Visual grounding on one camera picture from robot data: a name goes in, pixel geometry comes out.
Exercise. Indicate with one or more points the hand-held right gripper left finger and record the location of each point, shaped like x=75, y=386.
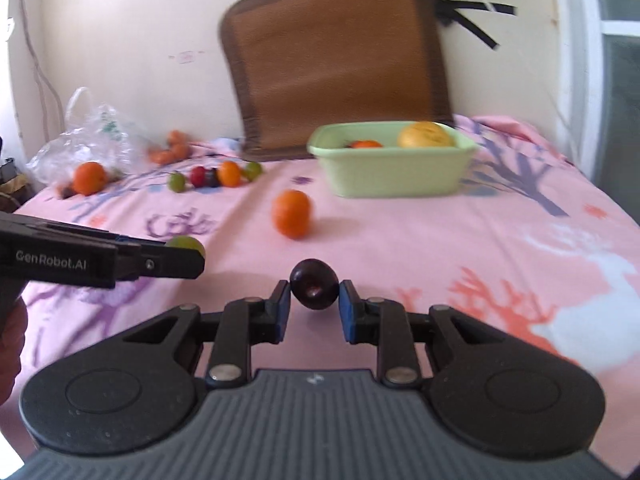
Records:
x=283, y=312

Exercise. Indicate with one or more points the dark box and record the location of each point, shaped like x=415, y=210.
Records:
x=9, y=172

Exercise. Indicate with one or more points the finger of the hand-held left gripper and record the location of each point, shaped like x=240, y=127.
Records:
x=165, y=262

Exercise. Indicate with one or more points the large yellow pomelo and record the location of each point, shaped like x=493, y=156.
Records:
x=426, y=135

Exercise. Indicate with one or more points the dark purple plum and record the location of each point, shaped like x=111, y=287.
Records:
x=314, y=284
x=212, y=178

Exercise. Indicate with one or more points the person's left hand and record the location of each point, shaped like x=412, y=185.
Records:
x=9, y=355

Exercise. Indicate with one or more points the large orange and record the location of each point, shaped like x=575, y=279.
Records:
x=90, y=178
x=292, y=213

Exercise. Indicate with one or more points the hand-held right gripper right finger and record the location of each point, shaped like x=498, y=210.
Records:
x=347, y=317

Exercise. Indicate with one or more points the clear plastic bag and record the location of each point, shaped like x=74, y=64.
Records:
x=82, y=142

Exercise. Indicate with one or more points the green round fruit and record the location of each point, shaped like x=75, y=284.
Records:
x=253, y=171
x=188, y=243
x=176, y=181

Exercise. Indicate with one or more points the small red fruit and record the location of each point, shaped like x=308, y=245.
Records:
x=197, y=176

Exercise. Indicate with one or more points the white window frame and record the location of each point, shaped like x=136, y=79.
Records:
x=595, y=70

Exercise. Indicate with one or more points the small orange tangerine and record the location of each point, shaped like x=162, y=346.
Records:
x=180, y=151
x=160, y=156
x=230, y=173
x=177, y=137

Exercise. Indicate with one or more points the brown woven seat cushion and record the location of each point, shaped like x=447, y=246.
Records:
x=330, y=60

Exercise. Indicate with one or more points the light green plastic basin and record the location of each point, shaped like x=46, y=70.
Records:
x=395, y=172

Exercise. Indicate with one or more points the pink printed blanket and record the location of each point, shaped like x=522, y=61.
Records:
x=450, y=250

